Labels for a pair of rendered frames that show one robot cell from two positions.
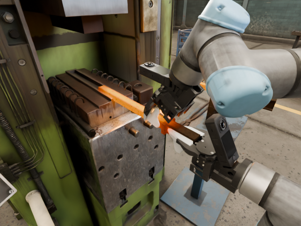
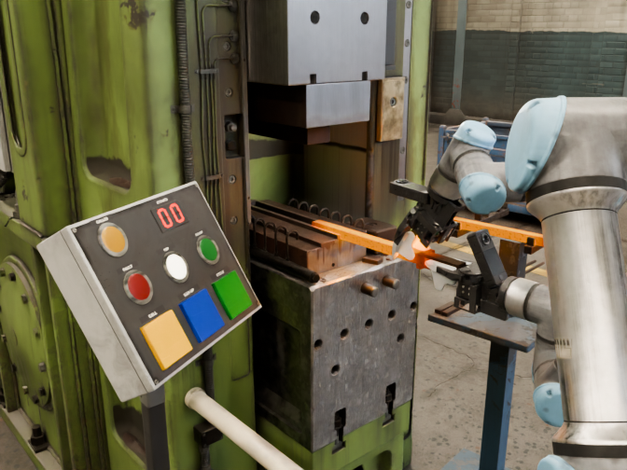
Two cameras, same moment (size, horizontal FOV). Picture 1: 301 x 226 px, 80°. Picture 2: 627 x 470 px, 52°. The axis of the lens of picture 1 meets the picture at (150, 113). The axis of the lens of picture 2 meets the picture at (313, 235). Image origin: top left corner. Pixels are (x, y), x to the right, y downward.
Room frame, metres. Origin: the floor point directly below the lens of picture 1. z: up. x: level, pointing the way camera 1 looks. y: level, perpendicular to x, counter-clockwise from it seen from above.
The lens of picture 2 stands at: (-0.92, 0.12, 1.48)
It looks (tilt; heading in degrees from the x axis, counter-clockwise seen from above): 18 degrees down; 3
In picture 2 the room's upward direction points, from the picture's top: straight up
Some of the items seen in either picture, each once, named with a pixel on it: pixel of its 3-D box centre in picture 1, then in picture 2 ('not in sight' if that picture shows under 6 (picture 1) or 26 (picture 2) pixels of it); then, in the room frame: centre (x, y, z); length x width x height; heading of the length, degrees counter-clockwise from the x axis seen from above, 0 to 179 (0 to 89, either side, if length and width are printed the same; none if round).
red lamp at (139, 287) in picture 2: not in sight; (138, 286); (0.01, 0.45, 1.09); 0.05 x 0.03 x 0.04; 134
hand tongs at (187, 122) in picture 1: (204, 108); (494, 284); (0.99, -0.35, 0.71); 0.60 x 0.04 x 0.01; 138
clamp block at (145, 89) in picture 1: (138, 91); (370, 235); (0.75, 0.06, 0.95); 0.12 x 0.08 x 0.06; 44
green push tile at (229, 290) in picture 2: not in sight; (230, 295); (0.18, 0.34, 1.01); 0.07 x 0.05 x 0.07; 159
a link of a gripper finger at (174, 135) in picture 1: (178, 143); (438, 276); (0.36, -0.07, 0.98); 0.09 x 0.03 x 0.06; 47
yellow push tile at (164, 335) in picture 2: not in sight; (165, 339); (-0.01, 0.41, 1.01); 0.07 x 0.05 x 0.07; 159
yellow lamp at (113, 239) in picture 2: not in sight; (113, 239); (0.03, 0.49, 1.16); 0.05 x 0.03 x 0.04; 134
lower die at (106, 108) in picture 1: (86, 91); (285, 232); (0.73, 0.29, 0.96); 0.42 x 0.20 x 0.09; 44
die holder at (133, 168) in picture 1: (104, 131); (299, 315); (0.78, 0.26, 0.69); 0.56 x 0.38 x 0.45; 44
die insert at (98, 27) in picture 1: (73, 19); (281, 125); (0.78, 0.30, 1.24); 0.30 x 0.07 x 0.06; 44
